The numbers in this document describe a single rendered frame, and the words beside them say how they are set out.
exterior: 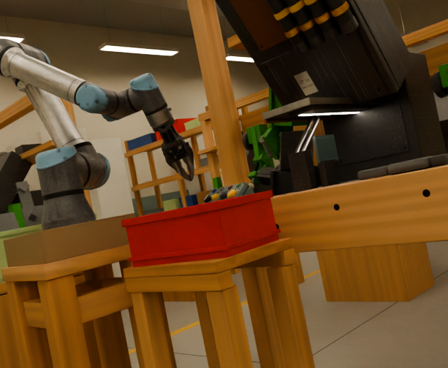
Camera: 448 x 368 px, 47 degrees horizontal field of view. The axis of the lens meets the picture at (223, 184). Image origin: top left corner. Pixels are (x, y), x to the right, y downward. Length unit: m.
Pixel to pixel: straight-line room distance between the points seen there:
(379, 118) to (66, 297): 1.01
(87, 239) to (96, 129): 8.37
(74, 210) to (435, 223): 0.93
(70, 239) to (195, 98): 10.19
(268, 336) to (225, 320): 1.26
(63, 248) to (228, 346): 0.53
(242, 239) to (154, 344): 0.36
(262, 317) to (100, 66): 8.34
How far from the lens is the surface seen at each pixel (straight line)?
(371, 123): 1.63
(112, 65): 10.39
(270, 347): 2.36
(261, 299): 2.30
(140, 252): 1.27
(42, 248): 1.38
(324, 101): 1.38
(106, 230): 1.45
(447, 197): 1.12
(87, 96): 1.47
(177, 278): 1.15
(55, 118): 1.71
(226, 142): 2.28
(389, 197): 1.17
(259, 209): 1.20
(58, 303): 1.37
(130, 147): 8.79
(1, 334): 1.92
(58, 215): 1.50
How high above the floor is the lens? 0.92
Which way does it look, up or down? 2 degrees up
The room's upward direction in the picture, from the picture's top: 11 degrees counter-clockwise
